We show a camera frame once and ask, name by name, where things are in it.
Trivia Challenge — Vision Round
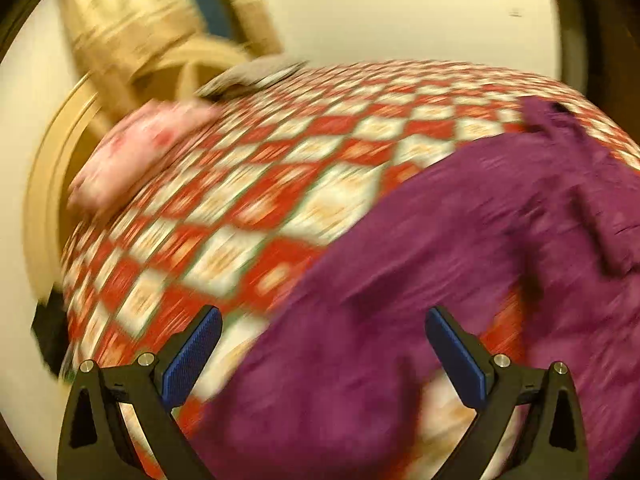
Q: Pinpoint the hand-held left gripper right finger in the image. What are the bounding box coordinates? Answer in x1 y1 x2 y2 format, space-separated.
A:
424 307 589 480

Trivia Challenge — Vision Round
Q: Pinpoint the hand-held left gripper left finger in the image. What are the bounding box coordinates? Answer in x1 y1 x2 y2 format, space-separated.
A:
58 306 223 480

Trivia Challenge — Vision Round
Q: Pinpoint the purple puffer jacket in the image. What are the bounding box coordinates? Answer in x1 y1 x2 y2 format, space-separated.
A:
187 97 640 480

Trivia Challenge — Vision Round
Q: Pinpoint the dark object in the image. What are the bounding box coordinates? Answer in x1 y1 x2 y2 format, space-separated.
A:
31 297 68 376

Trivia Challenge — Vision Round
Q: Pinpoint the red checkered printed bed sheet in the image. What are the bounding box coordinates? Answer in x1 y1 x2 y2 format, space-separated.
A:
59 60 640 480

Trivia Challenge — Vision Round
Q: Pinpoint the pink floral pillow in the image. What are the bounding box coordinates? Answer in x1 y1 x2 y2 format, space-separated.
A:
67 99 221 211

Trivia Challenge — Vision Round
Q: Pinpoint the cream wooden headboard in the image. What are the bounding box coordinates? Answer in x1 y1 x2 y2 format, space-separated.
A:
27 42 246 306

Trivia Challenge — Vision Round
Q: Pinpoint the grey knitted pillow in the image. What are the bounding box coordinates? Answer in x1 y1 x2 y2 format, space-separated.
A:
194 56 308 101

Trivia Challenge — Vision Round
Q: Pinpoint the narrow beige patterned curtain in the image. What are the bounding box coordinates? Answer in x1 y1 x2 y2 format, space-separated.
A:
231 0 287 57

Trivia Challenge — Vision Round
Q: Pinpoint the wide beige patterned curtain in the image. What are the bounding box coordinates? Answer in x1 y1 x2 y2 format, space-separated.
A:
56 0 211 83

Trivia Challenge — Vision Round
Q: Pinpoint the blue window pane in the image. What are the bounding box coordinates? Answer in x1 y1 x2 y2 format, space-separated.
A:
197 0 238 41

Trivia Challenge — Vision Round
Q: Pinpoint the dark door frame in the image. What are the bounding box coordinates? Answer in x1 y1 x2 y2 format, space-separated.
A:
547 0 640 136

